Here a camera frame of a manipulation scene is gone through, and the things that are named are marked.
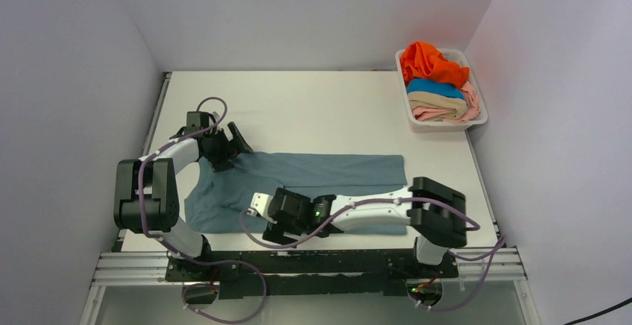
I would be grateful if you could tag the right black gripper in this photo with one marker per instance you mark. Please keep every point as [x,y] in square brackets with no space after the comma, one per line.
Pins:
[276,232]

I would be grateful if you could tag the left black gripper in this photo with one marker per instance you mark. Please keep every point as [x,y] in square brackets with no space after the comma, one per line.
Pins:
[232,148]

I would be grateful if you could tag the teal grey t-shirt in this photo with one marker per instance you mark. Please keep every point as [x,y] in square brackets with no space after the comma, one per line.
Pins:
[214,204]

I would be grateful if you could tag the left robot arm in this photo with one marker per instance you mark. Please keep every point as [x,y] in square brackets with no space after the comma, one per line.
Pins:
[146,199]

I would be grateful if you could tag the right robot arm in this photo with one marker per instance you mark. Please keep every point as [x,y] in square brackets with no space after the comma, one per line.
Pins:
[435,211]

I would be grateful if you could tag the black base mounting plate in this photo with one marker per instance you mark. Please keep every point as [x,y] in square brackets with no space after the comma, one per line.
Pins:
[241,274]

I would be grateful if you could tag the beige folded t-shirt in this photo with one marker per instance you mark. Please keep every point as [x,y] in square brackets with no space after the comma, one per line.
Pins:
[427,107]

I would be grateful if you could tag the bright blue t-shirt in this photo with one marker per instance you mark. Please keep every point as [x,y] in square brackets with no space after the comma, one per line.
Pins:
[443,89]

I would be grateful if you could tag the orange t-shirt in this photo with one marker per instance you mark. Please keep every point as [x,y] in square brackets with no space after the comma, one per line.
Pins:
[421,60]

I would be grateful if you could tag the pink folded t-shirt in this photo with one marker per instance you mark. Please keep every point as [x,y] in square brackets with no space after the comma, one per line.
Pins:
[472,100]

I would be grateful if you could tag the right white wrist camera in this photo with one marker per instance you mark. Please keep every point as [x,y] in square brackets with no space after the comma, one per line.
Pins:
[259,206]

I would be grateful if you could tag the aluminium frame rail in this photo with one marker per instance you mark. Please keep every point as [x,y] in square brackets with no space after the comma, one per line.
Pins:
[149,267]

